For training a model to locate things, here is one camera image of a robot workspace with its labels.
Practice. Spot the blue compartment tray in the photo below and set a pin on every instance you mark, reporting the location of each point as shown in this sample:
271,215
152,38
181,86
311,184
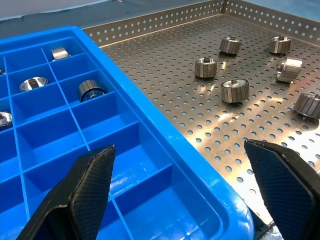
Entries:
150,140

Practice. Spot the perforated metal tray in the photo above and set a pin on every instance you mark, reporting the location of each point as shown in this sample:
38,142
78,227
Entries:
175,100

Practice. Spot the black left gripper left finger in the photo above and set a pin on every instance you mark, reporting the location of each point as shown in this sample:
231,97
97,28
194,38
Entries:
85,190

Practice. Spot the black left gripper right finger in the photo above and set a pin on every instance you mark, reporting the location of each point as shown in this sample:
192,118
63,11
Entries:
287,190

